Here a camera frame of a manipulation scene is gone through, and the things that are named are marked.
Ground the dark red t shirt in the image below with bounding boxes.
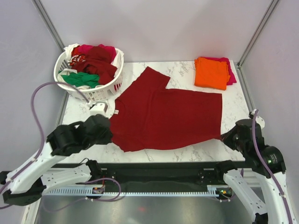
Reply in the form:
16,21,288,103
110,67,222,152

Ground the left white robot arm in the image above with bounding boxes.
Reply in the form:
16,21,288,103
0,114,113,206

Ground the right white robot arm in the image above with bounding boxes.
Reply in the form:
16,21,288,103
214,119,298,224

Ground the pile of red shirts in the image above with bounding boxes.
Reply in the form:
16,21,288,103
70,44,117,85

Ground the white laundry basket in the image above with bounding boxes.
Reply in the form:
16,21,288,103
53,48,124,101

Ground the green t shirt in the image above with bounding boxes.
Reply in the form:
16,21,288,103
61,72,100,89

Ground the folded pink t shirt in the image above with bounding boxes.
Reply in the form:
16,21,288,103
204,57,237,85

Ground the folded orange t shirt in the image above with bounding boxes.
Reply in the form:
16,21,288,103
194,57,230,91

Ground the white cloth in basket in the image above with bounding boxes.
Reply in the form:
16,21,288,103
54,43,123,90

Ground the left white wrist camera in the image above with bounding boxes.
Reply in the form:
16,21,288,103
89,102,108,116

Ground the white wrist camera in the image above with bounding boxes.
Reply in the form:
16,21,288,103
249,109,265,129
89,102,108,116

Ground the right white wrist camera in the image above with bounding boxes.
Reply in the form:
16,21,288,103
249,109,265,129

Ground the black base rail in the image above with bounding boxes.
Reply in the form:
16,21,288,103
46,162,248,193

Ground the white slotted cable duct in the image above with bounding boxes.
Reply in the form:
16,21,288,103
45,185,232,197

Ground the left aluminium frame post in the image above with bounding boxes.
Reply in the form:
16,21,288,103
32,0,64,51

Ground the aluminium frame post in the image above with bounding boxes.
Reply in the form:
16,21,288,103
32,0,64,51
237,0,280,69

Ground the right aluminium frame post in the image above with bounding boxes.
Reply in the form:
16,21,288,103
237,0,280,69

